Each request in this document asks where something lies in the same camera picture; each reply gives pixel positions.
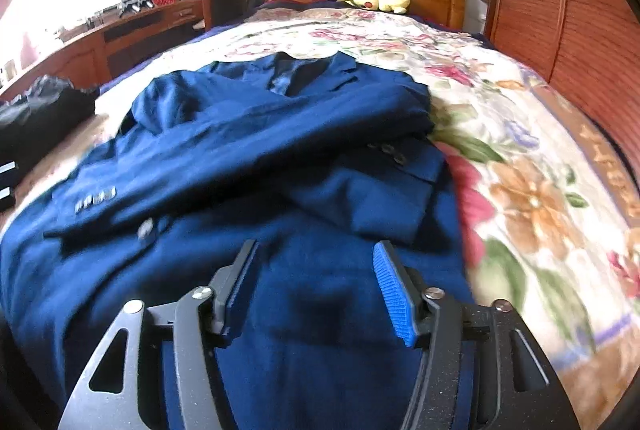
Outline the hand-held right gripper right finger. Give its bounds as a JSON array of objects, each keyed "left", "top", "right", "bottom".
[{"left": 372, "top": 239, "right": 581, "bottom": 430}]

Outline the floral blanket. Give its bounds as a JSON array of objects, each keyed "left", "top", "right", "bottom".
[{"left": 12, "top": 7, "right": 640, "bottom": 430}]

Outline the black clothes pile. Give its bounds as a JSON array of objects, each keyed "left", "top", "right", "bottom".
[{"left": 0, "top": 75, "right": 99, "bottom": 213}]

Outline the black metal tool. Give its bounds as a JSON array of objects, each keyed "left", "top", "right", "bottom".
[{"left": 117, "top": 0, "right": 153, "bottom": 16}]

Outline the wooden desk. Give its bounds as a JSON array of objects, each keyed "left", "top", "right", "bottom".
[{"left": 0, "top": 0, "right": 206, "bottom": 103}]

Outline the blue suit jacket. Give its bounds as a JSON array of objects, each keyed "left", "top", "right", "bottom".
[{"left": 0, "top": 51, "right": 481, "bottom": 430}]

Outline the wooden louvred wardrobe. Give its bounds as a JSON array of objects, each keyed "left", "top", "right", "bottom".
[{"left": 481, "top": 0, "right": 640, "bottom": 171}]

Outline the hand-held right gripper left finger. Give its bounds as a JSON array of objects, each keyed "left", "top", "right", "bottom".
[{"left": 57, "top": 239, "right": 261, "bottom": 430}]

